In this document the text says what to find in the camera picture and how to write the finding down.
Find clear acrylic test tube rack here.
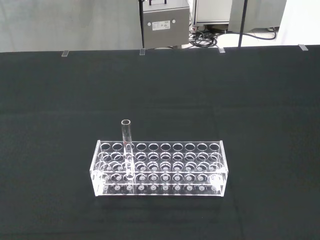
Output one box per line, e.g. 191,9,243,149
88,139,229,199

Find black bench cloth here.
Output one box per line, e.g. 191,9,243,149
0,44,320,240

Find grey metal equipment box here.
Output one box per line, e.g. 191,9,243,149
138,0,193,50

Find white cabinet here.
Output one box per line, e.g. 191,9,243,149
191,0,234,26

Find black tripod pole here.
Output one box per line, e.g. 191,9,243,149
237,0,249,49

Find white board panel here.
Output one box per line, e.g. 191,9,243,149
276,0,320,48

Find black cable bundle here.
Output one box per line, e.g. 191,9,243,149
187,23,279,49

